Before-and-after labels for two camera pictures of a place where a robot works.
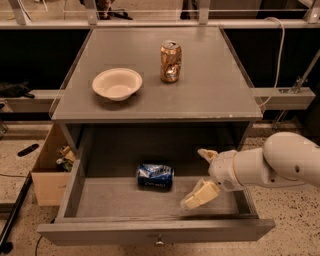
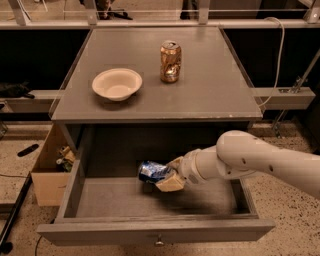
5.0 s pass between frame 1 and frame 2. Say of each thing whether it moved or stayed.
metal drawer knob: stayed
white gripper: moved
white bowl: stayed
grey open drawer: stayed
